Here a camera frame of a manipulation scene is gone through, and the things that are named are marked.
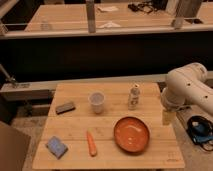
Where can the dark rectangular block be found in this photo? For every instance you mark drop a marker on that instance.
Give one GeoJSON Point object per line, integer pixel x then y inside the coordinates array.
{"type": "Point", "coordinates": [65, 108]}

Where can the clear plastic cup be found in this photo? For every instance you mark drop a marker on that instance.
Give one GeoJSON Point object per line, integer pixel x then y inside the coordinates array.
{"type": "Point", "coordinates": [96, 101]}

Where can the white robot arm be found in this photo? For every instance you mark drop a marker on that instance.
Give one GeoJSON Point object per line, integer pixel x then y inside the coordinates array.
{"type": "Point", "coordinates": [186, 83]}

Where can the blue sponge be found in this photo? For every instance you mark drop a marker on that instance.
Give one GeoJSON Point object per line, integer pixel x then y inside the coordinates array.
{"type": "Point", "coordinates": [56, 147]}

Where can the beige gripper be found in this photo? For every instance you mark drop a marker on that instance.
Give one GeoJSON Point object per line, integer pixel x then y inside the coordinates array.
{"type": "Point", "coordinates": [167, 117]}

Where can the orange pepper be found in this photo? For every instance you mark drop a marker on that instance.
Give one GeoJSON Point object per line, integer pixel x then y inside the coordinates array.
{"type": "Point", "coordinates": [91, 144]}

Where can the orange bowl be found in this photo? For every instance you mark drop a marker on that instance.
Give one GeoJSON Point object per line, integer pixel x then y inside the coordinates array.
{"type": "Point", "coordinates": [131, 134]}

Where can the grey vertical post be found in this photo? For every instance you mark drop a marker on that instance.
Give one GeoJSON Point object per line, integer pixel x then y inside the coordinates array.
{"type": "Point", "coordinates": [90, 9]}

